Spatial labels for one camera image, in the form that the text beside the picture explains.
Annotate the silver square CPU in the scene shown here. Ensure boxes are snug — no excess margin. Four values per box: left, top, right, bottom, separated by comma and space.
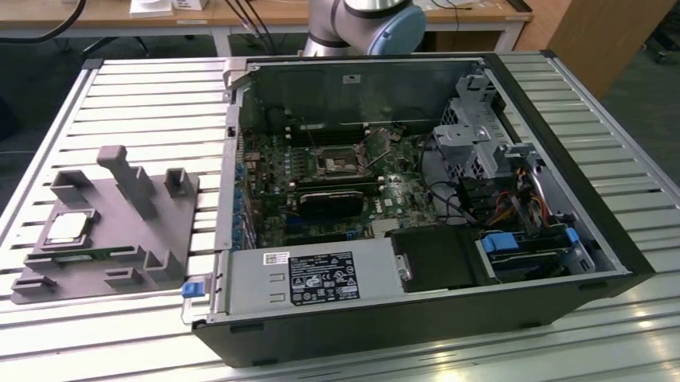
44, 212, 92, 244

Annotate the CPU socket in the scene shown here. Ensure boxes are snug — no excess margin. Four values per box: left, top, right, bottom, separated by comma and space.
316, 146, 372, 177

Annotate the black RAM slot bank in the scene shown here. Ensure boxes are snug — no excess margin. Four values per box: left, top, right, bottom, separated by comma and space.
294, 177, 377, 194
289, 121, 373, 146

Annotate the black graphics card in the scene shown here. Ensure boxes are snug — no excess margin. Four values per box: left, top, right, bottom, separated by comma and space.
296, 190, 366, 218

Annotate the green motherboard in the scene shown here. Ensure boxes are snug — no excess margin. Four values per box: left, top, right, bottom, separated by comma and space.
237, 127, 464, 248

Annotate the thin metal locking lever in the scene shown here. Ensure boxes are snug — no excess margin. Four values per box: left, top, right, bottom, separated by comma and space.
369, 137, 398, 168

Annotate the silver metal drive cage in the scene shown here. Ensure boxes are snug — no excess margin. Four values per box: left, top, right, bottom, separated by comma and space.
430, 63, 549, 181

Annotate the black plastic shroud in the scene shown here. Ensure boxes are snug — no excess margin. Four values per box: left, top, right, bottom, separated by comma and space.
390, 226, 500, 294

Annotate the grey power supply with label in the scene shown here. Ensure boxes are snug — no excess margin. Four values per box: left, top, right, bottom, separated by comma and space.
226, 238, 398, 316

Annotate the hard disk in blue carrier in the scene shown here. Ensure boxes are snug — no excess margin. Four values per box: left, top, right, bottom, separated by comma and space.
476, 232, 571, 280

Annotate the black open PC case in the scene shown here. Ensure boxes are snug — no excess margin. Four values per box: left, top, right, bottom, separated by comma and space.
190, 49, 658, 368

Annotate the blue case latch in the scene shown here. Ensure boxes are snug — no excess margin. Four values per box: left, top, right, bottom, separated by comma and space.
179, 280, 206, 300

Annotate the grey plastic parts rack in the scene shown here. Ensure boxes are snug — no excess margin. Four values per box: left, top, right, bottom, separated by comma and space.
8, 145, 202, 306

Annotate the green RAM stick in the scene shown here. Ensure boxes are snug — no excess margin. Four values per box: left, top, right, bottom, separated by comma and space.
50, 248, 135, 264

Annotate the black chair base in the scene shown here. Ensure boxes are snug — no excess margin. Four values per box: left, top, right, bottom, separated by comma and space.
52, 35, 154, 57

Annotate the white cardboard box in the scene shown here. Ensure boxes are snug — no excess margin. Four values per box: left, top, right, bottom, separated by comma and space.
129, 0, 177, 20

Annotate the wooden cabinet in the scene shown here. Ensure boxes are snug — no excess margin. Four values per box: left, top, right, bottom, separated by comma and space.
513, 0, 680, 101

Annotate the black wheeled chair foot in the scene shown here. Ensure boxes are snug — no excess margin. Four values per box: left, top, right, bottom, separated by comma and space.
644, 22, 680, 65

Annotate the metal socket cover frame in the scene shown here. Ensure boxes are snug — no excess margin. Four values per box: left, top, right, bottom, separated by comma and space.
358, 127, 396, 168

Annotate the black looped wire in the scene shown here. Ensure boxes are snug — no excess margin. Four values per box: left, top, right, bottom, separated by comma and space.
424, 179, 483, 226

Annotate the orange and yellow wire bundle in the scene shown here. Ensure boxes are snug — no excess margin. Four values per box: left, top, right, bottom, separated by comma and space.
492, 189, 549, 224

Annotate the thin cable with grey plug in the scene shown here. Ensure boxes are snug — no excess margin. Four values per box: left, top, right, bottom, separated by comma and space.
225, 0, 281, 57

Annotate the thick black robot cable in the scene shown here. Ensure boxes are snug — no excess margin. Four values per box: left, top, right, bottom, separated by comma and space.
0, 0, 90, 43

